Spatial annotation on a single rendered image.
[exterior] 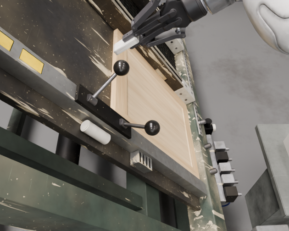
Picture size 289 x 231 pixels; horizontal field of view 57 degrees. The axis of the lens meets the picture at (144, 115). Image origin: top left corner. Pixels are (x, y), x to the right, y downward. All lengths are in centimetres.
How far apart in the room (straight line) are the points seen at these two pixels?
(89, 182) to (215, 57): 262
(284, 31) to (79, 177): 52
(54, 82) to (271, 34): 41
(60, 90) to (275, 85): 262
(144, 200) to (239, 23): 315
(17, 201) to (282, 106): 263
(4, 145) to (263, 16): 50
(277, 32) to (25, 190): 44
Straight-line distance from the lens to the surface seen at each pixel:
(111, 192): 75
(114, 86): 83
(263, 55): 333
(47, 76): 59
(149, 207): 87
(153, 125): 62
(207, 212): 114
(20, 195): 44
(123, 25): 106
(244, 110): 268
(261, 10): 47
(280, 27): 45
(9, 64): 57
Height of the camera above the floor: 195
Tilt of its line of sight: 52 degrees down
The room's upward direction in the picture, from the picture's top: straight up
